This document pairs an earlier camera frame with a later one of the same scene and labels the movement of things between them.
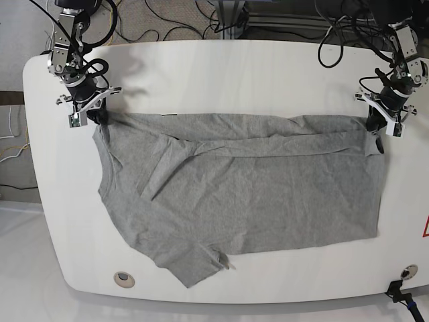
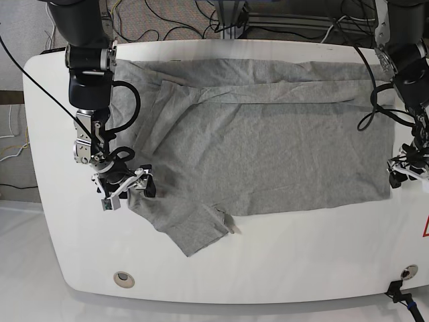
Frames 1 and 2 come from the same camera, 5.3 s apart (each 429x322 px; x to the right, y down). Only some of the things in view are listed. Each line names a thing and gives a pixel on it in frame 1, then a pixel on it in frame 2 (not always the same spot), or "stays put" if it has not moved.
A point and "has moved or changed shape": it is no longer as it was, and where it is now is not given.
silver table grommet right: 409,272 stays put
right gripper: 84,96 -> 115,184
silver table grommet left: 124,280 stays put
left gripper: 388,109 -> 410,162
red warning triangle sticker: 425,233 stays put
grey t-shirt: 186,188 has moved or changed shape
